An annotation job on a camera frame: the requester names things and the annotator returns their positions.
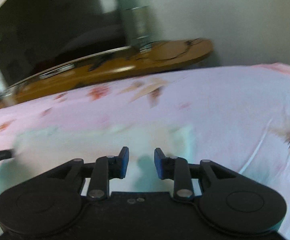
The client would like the wooden television cabinet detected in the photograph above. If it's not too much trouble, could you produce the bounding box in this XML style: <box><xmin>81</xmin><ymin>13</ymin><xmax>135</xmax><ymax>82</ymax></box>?
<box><xmin>0</xmin><ymin>38</ymin><xmax>214</xmax><ymax>113</ymax></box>

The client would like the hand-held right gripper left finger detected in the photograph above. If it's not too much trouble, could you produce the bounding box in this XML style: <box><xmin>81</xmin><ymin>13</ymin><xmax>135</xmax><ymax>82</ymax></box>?
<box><xmin>45</xmin><ymin>147</ymin><xmax>130</xmax><ymax>201</ymax></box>

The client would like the silver set-top box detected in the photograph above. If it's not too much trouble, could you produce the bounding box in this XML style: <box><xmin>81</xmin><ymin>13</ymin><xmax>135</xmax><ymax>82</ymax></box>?
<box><xmin>38</xmin><ymin>64</ymin><xmax>76</xmax><ymax>79</ymax></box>

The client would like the white knit sweater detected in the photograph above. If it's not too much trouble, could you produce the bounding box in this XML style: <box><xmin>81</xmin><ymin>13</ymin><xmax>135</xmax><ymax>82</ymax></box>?
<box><xmin>0</xmin><ymin>124</ymin><xmax>197</xmax><ymax>201</ymax></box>

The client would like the pink floral bed sheet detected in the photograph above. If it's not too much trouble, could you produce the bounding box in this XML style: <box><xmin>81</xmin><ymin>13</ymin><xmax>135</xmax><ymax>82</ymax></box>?
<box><xmin>0</xmin><ymin>56</ymin><xmax>290</xmax><ymax>240</ymax></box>

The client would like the black flat screen television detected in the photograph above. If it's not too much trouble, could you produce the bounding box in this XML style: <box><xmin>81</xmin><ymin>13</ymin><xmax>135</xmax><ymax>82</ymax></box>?
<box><xmin>0</xmin><ymin>0</ymin><xmax>133</xmax><ymax>88</ymax></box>

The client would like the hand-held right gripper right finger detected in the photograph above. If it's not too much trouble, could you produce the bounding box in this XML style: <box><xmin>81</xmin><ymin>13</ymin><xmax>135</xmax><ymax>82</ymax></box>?
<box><xmin>154</xmin><ymin>148</ymin><xmax>239</xmax><ymax>202</ymax></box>

